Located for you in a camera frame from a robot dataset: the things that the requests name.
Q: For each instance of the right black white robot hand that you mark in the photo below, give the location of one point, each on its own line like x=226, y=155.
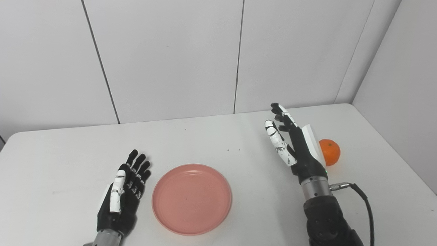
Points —
x=302, y=153

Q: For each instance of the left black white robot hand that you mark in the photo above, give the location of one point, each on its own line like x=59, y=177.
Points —
x=126, y=201

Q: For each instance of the orange fruit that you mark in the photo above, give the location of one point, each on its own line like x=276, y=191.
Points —
x=332, y=152

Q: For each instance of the pink round plate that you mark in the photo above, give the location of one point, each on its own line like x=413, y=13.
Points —
x=192, y=200

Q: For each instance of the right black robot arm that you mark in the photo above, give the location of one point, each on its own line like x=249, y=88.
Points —
x=324, y=218

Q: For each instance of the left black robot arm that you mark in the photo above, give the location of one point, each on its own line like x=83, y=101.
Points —
x=106, y=239

